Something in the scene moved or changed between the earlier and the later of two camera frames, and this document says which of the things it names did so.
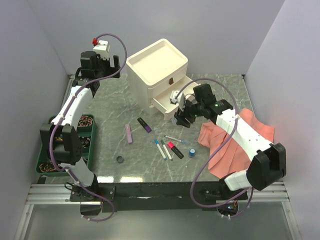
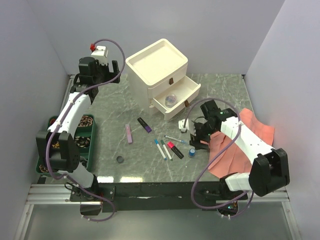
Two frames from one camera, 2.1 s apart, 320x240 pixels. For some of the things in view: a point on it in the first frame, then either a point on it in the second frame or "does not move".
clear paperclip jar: (174, 121) → (170, 100)
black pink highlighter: (171, 145) does not move
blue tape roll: (192, 152) does not move
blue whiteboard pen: (184, 141) does not move
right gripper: (182, 111) → (195, 139)
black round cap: (119, 159) does not move
